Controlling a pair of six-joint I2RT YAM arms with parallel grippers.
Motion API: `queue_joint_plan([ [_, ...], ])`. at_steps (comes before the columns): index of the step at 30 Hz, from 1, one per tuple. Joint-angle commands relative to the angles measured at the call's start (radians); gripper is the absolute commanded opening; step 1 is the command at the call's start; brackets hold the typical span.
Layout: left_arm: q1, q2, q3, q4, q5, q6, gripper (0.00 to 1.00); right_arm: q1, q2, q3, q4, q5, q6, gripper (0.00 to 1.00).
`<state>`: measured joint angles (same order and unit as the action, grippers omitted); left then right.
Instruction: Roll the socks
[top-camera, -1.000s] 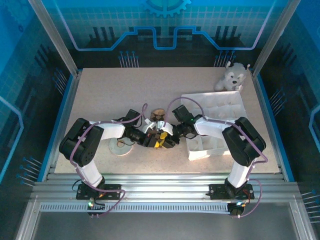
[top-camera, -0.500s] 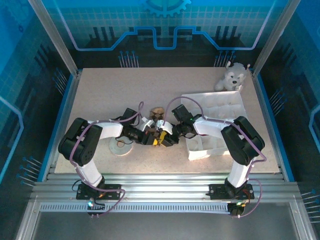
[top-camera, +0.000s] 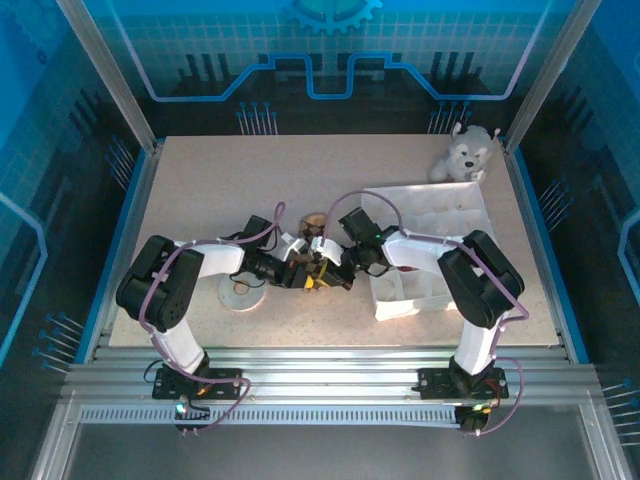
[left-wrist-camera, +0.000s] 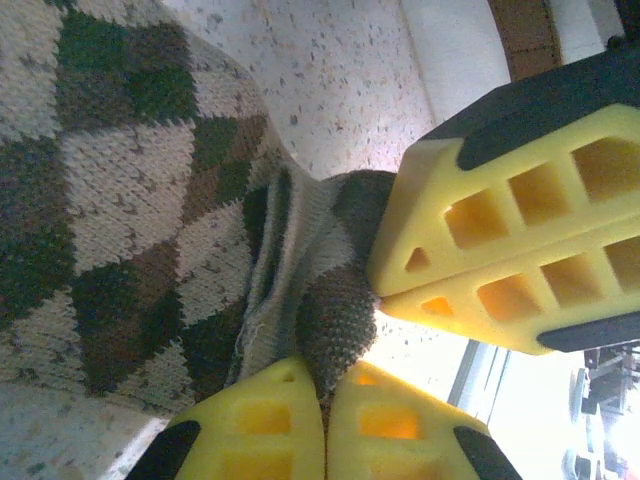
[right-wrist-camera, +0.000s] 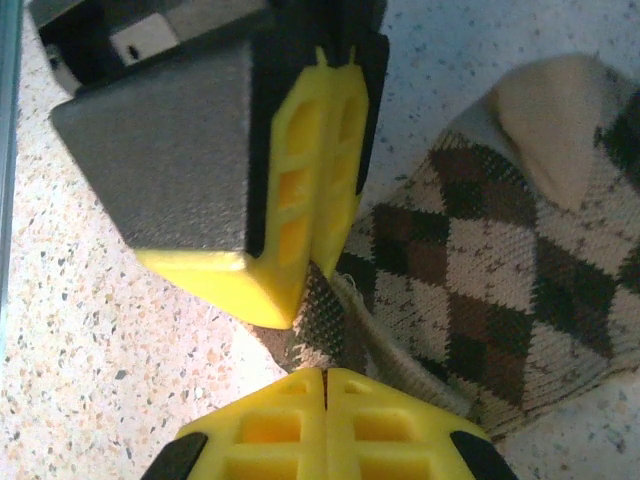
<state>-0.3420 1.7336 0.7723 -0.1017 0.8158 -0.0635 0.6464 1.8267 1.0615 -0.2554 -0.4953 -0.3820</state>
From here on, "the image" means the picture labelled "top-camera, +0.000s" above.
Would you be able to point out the brown argyle sock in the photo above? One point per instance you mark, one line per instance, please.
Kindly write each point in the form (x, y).
(311, 222)

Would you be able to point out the white compartment organizer box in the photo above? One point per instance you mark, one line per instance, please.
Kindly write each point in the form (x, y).
(440, 210)

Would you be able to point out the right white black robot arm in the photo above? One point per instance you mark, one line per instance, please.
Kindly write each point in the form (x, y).
(480, 280)

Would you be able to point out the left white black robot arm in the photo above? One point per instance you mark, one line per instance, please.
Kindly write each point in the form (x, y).
(160, 285)

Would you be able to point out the white tape roll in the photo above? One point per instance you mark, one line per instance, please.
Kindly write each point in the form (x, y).
(245, 301)

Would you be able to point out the grey white plush husky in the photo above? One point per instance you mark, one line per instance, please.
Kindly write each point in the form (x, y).
(465, 150)

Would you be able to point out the blue table side trim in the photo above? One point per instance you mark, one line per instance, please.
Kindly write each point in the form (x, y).
(539, 230)
(125, 230)

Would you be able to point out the black LED connector module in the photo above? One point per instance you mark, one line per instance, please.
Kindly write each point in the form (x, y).
(472, 420)
(187, 411)

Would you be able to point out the grey metal panel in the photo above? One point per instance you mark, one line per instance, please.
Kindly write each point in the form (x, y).
(325, 455)

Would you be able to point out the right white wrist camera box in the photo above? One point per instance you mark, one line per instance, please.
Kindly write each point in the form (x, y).
(327, 250)

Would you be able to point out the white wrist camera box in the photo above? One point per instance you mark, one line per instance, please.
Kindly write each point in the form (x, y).
(292, 246)
(327, 250)

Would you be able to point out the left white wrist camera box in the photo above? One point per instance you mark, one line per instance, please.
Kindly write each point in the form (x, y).
(292, 246)

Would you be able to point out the aluminium frame rail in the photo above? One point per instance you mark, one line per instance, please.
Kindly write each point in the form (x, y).
(325, 370)

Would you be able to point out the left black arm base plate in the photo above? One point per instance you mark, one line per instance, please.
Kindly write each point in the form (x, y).
(225, 380)

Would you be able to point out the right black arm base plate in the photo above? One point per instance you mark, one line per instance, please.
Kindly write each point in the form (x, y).
(435, 382)

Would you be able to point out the aluminium frame post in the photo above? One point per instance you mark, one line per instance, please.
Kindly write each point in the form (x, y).
(547, 75)
(107, 75)

